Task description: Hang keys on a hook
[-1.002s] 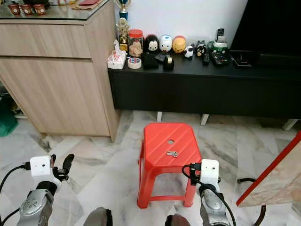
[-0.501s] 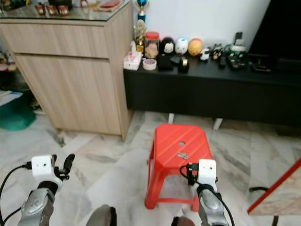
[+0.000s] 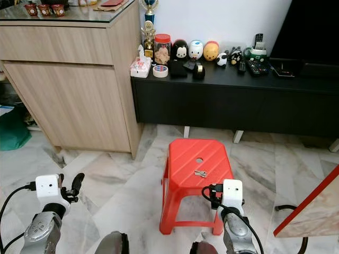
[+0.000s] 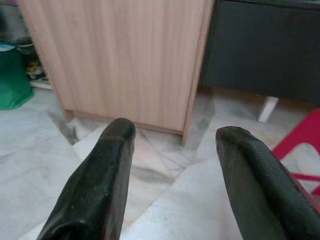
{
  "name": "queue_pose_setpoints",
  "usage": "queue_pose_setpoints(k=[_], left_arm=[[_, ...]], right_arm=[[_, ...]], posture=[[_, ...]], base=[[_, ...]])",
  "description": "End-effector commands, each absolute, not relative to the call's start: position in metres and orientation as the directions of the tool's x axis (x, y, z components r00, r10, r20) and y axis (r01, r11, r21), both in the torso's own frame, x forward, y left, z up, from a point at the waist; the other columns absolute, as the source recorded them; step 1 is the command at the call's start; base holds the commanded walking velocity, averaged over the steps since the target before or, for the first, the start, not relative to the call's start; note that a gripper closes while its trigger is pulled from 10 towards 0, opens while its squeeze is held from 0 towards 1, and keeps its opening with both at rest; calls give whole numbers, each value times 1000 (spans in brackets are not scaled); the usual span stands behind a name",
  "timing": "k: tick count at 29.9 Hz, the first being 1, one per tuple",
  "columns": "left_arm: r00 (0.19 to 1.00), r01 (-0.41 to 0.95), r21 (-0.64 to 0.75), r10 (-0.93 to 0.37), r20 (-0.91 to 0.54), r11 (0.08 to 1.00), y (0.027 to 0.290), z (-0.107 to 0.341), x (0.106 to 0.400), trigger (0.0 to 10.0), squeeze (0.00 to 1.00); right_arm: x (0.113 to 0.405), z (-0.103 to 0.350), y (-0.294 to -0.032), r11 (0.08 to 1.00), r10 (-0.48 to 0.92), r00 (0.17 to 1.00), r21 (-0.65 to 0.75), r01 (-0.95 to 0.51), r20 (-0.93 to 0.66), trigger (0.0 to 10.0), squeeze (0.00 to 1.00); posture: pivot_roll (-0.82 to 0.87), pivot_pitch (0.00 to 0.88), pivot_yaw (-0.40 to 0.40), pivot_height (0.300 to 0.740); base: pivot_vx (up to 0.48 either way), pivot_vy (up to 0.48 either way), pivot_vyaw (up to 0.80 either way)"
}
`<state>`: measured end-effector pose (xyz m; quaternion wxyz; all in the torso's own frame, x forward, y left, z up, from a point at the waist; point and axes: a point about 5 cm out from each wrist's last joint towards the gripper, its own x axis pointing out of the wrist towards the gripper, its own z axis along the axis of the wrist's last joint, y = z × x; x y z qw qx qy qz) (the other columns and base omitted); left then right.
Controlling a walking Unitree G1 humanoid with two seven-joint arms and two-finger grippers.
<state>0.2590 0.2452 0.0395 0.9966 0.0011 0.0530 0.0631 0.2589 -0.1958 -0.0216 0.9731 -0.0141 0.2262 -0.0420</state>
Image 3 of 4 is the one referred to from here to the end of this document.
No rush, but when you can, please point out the red plastic stool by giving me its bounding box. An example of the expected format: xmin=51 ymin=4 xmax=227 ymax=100
xmin=159 ymin=139 xmax=235 ymax=236

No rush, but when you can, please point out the silver robot right leg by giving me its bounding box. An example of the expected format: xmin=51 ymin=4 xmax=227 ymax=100
xmin=190 ymin=242 xmax=218 ymax=254

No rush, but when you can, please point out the silver robot leg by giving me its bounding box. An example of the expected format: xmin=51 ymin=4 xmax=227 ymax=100
xmin=94 ymin=231 xmax=130 ymax=254
xmin=190 ymin=242 xmax=218 ymax=254

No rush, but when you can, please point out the silver robot left leg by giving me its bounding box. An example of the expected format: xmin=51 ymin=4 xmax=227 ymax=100
xmin=94 ymin=231 xmax=130 ymax=254

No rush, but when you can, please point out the black curved chair leg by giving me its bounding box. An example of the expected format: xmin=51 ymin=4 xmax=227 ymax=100
xmin=275 ymin=204 xmax=309 ymax=254

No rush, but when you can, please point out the green bag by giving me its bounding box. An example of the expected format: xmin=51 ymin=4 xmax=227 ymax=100
xmin=0 ymin=108 xmax=31 ymax=151

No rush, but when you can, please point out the light wooden cabinet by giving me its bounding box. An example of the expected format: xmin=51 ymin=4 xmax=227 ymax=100
xmin=0 ymin=3 xmax=144 ymax=159

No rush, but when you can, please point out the black low TV console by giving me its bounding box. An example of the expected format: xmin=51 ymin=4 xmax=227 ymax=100
xmin=131 ymin=60 xmax=339 ymax=153

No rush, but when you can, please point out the marble table with red edge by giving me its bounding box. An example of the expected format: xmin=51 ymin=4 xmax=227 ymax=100
xmin=274 ymin=164 xmax=339 ymax=239

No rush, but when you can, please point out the black tape dispenser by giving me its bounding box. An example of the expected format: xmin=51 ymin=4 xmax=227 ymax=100
xmin=192 ymin=62 xmax=206 ymax=80

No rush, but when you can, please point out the white and red tissue pack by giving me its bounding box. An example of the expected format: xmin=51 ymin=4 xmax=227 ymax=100
xmin=130 ymin=46 xmax=153 ymax=79

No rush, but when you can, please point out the black wallet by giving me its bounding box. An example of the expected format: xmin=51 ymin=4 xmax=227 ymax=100
xmin=168 ymin=60 xmax=189 ymax=79

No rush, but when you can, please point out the white tape roll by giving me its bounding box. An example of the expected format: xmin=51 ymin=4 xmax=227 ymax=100
xmin=152 ymin=65 xmax=169 ymax=78

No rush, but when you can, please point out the small white panda figure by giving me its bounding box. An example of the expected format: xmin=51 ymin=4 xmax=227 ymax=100
xmin=216 ymin=52 xmax=228 ymax=67

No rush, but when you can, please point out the small black animal figure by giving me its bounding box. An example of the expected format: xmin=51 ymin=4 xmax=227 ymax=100
xmin=229 ymin=48 xmax=243 ymax=65

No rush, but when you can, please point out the white round plush toy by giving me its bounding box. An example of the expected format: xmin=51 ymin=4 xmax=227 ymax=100
xmin=188 ymin=40 xmax=204 ymax=60

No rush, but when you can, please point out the green and white holder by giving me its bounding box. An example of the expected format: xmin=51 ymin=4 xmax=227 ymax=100
xmin=244 ymin=46 xmax=268 ymax=62

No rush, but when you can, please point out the black round plush toy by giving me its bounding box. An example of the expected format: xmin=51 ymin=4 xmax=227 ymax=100
xmin=171 ymin=39 xmax=189 ymax=60

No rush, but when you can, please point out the clear jar with red lid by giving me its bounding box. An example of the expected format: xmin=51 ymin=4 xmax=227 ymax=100
xmin=154 ymin=34 xmax=172 ymax=65

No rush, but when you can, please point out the gold and blue trophy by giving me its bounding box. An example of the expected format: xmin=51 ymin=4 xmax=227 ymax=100
xmin=139 ymin=0 xmax=159 ymax=57

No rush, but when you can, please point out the black television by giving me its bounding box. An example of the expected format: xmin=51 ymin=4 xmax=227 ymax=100
xmin=270 ymin=0 xmax=339 ymax=67

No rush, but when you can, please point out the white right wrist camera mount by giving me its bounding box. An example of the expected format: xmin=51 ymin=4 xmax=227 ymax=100
xmin=221 ymin=179 xmax=244 ymax=210

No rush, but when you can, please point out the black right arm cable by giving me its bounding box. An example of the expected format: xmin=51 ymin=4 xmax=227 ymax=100
xmin=201 ymin=184 xmax=266 ymax=254

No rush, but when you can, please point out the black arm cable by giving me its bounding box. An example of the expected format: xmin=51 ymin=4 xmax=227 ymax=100
xmin=201 ymin=184 xmax=266 ymax=254
xmin=0 ymin=183 xmax=38 ymax=254

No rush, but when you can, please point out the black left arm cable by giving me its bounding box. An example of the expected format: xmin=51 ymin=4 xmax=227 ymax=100
xmin=0 ymin=183 xmax=38 ymax=254

